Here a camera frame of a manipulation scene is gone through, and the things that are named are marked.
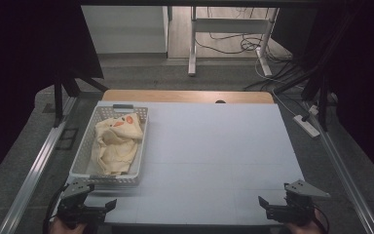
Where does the black metal stand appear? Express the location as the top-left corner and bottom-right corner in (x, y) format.
(53, 67), (110, 129)
(272, 6), (364, 133)

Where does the white desk frame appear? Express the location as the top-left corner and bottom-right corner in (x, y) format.
(188, 6), (281, 78)

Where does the white floor cable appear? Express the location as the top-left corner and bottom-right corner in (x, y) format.
(254, 58), (308, 119)

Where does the person's left hand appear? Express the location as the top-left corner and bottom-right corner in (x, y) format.
(48, 216), (89, 234)

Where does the white table mat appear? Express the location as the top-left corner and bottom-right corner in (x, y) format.
(56, 100), (306, 227)

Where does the pale yellow baby garment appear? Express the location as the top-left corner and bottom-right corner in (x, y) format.
(91, 112), (144, 176)

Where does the white power strip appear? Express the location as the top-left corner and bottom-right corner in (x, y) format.
(292, 114), (320, 138)

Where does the white perforated plastic basket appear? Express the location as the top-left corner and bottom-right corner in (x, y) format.
(68, 103), (150, 190)

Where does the person's right hand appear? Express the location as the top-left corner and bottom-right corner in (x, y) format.
(285, 216), (326, 234)

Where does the black floor cable bundle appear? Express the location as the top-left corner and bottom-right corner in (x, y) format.
(194, 7), (294, 63)

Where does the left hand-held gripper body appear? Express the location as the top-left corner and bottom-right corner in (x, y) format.
(56, 178), (107, 226)

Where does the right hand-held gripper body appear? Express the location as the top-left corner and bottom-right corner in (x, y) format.
(266, 179), (331, 226)

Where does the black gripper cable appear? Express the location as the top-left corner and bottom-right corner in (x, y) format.
(43, 183), (70, 234)
(315, 208), (331, 234)

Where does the aluminium rail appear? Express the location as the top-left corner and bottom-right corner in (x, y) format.
(0, 97), (79, 234)
(304, 102), (374, 234)

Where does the black curtain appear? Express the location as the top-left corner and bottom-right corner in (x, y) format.
(300, 0), (374, 191)
(0, 0), (105, 191)

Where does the white cabinet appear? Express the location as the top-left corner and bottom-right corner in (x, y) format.
(81, 5), (170, 55)

